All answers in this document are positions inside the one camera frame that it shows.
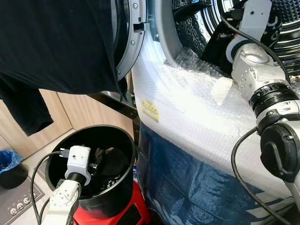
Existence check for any black clothes pile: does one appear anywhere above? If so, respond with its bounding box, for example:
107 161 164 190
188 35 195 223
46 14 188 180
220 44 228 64
91 148 131 190

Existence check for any white front-load washing machine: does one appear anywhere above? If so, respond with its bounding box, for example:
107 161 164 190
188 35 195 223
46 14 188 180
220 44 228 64
131 0 300 225

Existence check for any black plastic bucket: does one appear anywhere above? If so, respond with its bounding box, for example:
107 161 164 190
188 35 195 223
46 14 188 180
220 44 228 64
45 125 137 218

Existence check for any light wooden cabinet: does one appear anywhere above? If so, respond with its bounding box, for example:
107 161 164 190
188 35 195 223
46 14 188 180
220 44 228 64
0 89 139 158

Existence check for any black glossy ledge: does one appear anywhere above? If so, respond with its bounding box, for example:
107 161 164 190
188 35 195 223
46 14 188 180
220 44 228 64
87 91 141 122

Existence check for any red plastic stool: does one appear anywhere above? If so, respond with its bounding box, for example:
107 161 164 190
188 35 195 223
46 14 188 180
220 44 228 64
73 180 151 225

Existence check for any yellow sticker label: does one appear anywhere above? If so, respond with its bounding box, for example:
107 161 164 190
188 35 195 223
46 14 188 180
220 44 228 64
142 99 160 122

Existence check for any black bin with blue bag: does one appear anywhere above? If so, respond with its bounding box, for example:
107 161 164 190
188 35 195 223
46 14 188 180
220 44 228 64
0 149 29 189

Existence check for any blue plastic sheet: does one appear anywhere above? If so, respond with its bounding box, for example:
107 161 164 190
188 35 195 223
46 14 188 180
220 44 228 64
137 124 293 225

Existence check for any clear bubble wrap sheet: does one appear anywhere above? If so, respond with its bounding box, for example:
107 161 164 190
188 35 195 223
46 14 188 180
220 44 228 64
132 37 300 197

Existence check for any grey round washer door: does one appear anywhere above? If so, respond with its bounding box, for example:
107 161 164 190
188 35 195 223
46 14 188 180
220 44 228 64
112 0 148 81

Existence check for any black hanging garment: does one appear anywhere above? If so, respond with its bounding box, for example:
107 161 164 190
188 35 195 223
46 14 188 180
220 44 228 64
0 0 129 136

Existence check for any white tape piece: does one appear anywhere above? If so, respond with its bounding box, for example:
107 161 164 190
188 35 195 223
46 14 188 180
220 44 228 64
210 77 233 105

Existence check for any steel washer drum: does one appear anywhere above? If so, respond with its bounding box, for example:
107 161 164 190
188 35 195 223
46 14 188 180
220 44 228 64
172 0 300 75

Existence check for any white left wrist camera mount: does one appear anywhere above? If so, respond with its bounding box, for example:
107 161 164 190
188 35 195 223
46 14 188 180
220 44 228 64
66 145 92 186

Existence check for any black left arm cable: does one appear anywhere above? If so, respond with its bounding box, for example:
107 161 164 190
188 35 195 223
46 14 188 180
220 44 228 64
30 149 71 225

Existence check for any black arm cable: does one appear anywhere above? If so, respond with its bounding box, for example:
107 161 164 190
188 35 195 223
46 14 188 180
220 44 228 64
30 149 71 225
220 14 300 225

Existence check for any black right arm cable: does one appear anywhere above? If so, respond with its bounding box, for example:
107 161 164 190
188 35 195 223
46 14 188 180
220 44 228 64
220 14 300 225

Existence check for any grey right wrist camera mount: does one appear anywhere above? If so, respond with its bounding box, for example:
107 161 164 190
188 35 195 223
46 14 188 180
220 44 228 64
241 0 273 42

